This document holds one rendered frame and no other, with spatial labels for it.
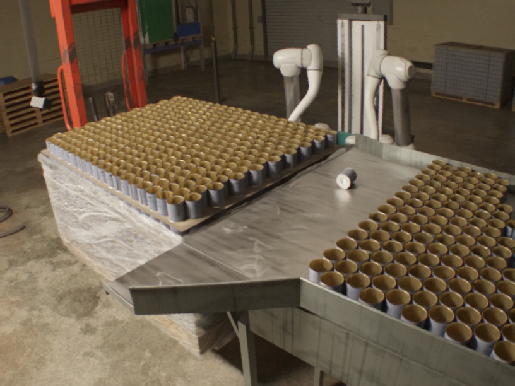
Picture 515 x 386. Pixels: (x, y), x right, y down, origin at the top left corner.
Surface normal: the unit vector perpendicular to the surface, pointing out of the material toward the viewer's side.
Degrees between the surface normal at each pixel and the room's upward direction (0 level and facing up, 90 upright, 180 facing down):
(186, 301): 90
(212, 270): 0
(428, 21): 90
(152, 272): 0
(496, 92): 88
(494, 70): 92
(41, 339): 0
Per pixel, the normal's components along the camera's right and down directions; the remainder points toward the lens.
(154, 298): 0.04, 0.44
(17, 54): 0.73, 0.26
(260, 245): -0.06, -0.89
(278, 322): -0.67, 0.36
